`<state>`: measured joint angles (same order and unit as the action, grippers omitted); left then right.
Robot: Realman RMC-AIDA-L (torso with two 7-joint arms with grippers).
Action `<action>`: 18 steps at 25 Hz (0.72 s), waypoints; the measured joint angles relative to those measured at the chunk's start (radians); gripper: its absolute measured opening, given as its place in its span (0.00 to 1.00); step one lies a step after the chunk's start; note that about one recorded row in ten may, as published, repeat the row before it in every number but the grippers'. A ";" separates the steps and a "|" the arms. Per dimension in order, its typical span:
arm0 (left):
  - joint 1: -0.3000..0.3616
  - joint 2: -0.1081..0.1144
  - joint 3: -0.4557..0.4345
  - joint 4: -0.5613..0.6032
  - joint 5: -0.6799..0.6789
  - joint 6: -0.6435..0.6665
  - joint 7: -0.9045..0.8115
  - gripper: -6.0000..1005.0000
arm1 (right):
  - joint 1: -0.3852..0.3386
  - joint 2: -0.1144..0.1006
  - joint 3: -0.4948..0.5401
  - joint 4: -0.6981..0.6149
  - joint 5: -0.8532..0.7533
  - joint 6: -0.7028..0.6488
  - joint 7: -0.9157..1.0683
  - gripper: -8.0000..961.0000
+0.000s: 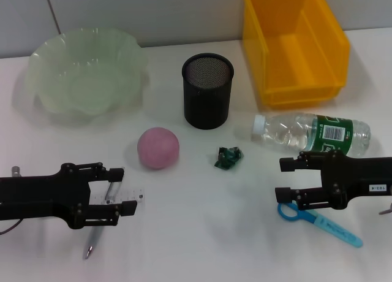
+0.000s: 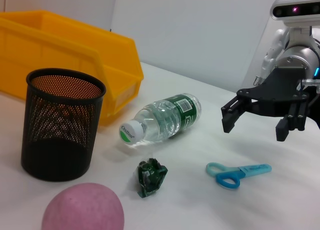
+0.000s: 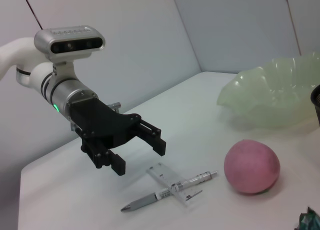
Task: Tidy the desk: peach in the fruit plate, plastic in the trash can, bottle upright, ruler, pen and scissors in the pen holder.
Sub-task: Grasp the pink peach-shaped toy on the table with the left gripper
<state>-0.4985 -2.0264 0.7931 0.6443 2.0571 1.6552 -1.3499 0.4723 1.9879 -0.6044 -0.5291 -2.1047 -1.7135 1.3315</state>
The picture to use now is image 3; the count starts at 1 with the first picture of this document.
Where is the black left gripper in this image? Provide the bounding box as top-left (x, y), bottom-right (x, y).
top-left (67, 97), bottom-right (167, 177)

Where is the pink peach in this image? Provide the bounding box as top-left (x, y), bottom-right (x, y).
top-left (223, 139), bottom-right (281, 196)

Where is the green plastic wrapper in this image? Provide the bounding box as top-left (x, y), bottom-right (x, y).
top-left (298, 206), bottom-right (320, 230)

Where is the clear plastic ruler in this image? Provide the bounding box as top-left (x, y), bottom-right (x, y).
top-left (146, 162), bottom-right (204, 208)

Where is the grey silver ballpoint pen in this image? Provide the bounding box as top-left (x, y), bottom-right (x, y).
top-left (120, 170), bottom-right (218, 213)

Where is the translucent green fruit plate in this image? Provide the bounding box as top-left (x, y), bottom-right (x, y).
top-left (216, 52), bottom-right (320, 131)

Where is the black mesh pen holder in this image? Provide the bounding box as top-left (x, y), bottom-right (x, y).
top-left (309, 84), bottom-right (320, 127)

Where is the left gripper cable with plug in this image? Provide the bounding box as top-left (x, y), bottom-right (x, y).
top-left (107, 101), bottom-right (123, 114)

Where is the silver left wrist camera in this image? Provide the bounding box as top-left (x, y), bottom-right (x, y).
top-left (34, 25), bottom-right (106, 64)

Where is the thin dark left camera cable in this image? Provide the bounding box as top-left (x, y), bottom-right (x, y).
top-left (21, 0), bottom-right (44, 30)

